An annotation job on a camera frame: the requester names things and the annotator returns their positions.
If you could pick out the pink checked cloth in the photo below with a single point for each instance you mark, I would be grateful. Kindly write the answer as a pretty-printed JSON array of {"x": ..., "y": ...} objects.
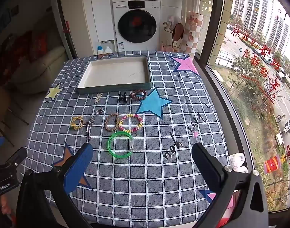
[{"x": 192, "y": 33}]

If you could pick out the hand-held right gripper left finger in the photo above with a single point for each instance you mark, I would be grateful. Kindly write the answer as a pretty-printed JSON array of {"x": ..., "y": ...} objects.
[{"x": 79, "y": 167}]

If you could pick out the red lantern window sticker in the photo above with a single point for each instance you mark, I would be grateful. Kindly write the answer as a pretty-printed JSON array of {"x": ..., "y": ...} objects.
[{"x": 272, "y": 165}]

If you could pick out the brown slippers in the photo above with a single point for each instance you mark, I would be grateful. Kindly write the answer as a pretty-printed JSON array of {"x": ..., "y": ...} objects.
[{"x": 178, "y": 32}]

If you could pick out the beige rabbit hair clip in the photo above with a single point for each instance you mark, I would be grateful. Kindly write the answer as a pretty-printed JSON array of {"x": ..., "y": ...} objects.
[{"x": 98, "y": 97}]

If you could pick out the person's left hand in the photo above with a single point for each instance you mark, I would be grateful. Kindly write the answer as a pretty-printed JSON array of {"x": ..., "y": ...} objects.
[{"x": 4, "y": 206}]

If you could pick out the white washing machine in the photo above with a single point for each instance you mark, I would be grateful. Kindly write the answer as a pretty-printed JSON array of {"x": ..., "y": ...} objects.
[{"x": 135, "y": 26}]

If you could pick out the grey shallow box tray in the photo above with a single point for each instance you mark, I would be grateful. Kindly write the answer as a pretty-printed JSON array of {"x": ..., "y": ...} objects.
[{"x": 116, "y": 73}]

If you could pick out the white detergent bottle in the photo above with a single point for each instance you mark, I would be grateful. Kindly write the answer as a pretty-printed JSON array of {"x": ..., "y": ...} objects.
[{"x": 108, "y": 50}]

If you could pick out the crystal flower charm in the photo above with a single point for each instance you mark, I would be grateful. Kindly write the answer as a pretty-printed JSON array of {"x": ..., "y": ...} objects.
[{"x": 92, "y": 119}]

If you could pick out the dark red cushion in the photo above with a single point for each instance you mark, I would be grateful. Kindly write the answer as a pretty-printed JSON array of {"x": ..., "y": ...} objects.
[{"x": 14, "y": 52}]

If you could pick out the black claw hair clip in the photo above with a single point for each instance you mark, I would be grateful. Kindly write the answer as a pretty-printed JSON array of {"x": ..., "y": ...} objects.
[{"x": 123, "y": 97}]

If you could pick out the red window writing decal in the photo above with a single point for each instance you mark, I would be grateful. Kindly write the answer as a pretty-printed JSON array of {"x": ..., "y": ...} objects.
[{"x": 261, "y": 68}]

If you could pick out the dark window frame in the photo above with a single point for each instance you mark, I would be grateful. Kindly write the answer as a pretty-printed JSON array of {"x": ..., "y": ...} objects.
[{"x": 215, "y": 28}]

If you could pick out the white tall cabinet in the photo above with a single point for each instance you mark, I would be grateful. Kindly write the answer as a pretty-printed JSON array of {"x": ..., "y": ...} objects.
[{"x": 97, "y": 11}]

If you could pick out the silver heart hair clip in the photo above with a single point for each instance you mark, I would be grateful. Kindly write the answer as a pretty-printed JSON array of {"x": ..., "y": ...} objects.
[{"x": 99, "y": 111}]

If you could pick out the silver star hair clip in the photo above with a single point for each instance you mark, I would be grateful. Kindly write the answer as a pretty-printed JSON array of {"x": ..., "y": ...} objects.
[{"x": 89, "y": 130}]

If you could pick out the grey checked star tablecloth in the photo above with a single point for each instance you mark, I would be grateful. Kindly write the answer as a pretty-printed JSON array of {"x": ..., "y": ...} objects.
[{"x": 159, "y": 171}]

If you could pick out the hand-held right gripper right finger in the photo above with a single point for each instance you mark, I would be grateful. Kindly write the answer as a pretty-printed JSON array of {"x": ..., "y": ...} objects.
[{"x": 206, "y": 165}]

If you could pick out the white bottle blue cap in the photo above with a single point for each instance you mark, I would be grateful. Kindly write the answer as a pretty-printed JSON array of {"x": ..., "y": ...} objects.
[{"x": 100, "y": 50}]

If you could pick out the cream sofa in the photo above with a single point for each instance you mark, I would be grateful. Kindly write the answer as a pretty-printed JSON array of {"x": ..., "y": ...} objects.
[{"x": 47, "y": 64}]

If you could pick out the green plastic bangle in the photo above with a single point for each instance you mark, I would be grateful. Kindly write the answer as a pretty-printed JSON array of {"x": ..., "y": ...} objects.
[{"x": 108, "y": 144}]

